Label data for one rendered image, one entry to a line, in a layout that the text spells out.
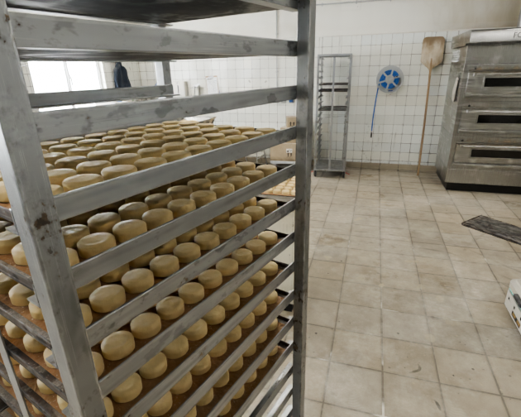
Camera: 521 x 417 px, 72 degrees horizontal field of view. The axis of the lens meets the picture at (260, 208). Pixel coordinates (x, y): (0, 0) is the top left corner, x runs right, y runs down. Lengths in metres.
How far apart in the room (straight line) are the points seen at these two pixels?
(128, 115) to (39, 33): 0.13
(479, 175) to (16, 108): 5.52
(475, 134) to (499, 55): 0.94
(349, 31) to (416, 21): 0.96
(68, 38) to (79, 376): 0.38
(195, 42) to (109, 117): 0.19
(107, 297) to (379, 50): 5.99
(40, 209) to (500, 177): 5.58
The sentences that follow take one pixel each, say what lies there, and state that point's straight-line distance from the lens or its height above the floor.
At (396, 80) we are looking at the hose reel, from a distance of 6.20.
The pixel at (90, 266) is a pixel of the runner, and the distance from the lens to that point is 0.50.
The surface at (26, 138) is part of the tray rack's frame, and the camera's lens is 0.40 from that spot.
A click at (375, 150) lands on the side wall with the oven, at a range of 6.45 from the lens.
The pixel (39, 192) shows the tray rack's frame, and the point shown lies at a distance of 0.41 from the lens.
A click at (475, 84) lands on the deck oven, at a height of 1.40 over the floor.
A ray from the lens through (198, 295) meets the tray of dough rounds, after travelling 0.72.
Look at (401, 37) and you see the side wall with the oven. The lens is 6.33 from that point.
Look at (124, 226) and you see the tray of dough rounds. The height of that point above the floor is 1.42.
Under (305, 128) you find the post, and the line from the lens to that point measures 0.85.
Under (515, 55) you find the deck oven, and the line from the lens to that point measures 5.53.
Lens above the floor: 1.64
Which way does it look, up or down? 21 degrees down
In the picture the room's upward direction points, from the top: 1 degrees counter-clockwise
